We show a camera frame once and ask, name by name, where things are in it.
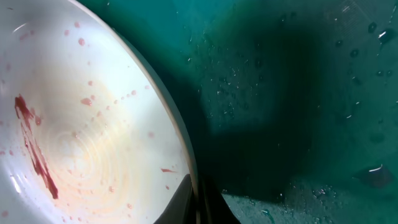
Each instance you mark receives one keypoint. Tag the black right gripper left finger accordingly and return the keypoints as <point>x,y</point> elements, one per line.
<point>182,207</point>

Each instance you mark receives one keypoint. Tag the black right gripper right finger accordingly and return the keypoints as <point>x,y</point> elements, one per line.
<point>213,207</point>

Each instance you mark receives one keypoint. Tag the white plate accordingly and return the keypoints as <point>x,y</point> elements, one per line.
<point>89,133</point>

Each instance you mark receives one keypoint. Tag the teal serving tray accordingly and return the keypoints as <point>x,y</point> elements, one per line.
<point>291,106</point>

